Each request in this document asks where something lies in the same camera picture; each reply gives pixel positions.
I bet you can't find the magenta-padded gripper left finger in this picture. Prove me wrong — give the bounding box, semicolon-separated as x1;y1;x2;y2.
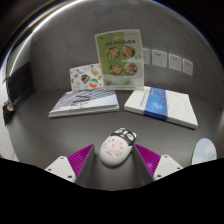
44;143;98;188

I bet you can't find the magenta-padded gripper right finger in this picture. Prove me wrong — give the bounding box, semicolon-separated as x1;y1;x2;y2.
132;143;184;187

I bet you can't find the white panda computer mouse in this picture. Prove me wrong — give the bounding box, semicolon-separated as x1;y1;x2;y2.
99;127;138;167

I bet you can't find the round light blue mouse pad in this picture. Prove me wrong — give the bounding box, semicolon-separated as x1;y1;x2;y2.
190;137;218;166

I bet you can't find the white book with blue band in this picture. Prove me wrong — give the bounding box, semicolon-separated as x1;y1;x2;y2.
123;85;199;130

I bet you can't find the grey striped book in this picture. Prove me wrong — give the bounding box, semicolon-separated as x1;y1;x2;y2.
48;87;120;119

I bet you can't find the small colourful sticker card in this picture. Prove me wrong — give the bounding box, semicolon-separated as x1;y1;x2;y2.
69;63;105;92

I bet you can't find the black flat panel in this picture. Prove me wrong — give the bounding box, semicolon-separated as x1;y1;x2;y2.
5;62;37;108

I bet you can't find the green menu sign stand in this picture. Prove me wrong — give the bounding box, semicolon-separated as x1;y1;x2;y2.
94;28;146;92

